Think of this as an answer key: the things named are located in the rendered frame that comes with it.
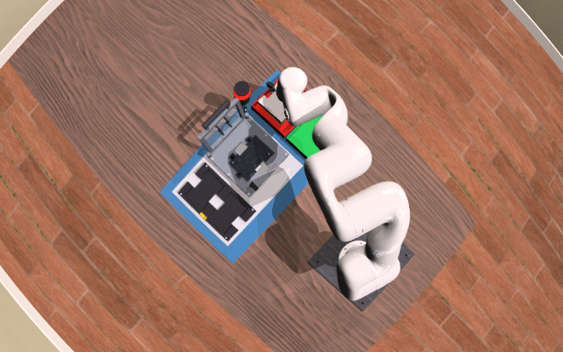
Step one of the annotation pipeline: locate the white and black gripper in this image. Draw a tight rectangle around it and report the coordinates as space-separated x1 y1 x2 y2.
266 82 277 94

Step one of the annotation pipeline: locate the red bin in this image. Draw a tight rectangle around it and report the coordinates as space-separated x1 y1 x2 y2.
251 89 294 138

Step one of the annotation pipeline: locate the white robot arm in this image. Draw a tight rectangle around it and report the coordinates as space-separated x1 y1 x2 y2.
258 67 410 301

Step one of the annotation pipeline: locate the green square bin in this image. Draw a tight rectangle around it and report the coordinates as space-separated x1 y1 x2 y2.
285 116 322 159

